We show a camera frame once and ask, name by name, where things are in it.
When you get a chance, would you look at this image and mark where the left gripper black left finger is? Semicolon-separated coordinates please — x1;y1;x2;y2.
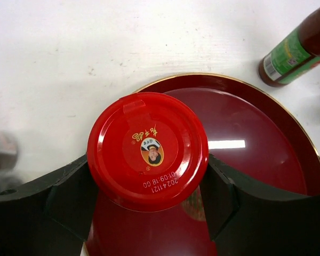
0;155;96;255

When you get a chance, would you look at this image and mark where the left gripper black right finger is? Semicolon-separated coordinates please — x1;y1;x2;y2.
201;155;320;255

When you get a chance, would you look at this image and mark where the red lid chili sauce jar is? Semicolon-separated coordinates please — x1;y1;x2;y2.
86;92;210;222

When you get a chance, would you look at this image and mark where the black lid seasoning bottle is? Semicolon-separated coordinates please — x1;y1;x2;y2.
0;169;23;192

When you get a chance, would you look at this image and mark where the grey lid spice jar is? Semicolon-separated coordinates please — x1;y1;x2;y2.
0;131;19;170

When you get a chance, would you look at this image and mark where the red round tray gold rim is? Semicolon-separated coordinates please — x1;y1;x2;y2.
85;74;320;255

